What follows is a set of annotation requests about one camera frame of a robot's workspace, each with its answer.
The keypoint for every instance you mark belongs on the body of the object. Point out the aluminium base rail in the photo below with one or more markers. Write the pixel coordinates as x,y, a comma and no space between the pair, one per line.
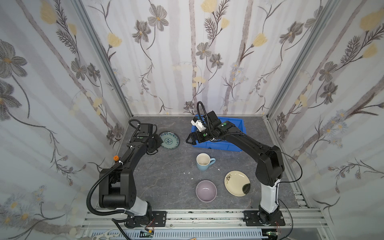
237,224

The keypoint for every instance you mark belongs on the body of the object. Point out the cream floral plate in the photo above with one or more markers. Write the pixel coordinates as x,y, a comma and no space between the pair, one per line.
237,183

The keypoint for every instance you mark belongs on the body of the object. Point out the light blue mug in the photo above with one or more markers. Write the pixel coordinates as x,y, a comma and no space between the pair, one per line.
204,161

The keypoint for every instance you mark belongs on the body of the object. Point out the green patterned small plate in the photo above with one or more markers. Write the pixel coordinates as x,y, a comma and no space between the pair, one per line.
170,140

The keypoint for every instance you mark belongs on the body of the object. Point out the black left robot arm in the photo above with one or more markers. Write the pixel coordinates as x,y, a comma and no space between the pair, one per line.
118,190

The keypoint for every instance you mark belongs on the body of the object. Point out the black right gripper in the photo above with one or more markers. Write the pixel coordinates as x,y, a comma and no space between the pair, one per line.
197,137

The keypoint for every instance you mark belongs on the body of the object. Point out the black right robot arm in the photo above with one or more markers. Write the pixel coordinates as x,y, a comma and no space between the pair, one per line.
270,165

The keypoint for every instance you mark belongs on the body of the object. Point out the purple bowl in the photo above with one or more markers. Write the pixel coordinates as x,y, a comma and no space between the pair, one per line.
206,191

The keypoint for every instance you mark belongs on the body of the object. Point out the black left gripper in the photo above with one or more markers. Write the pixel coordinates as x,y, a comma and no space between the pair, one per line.
154,143

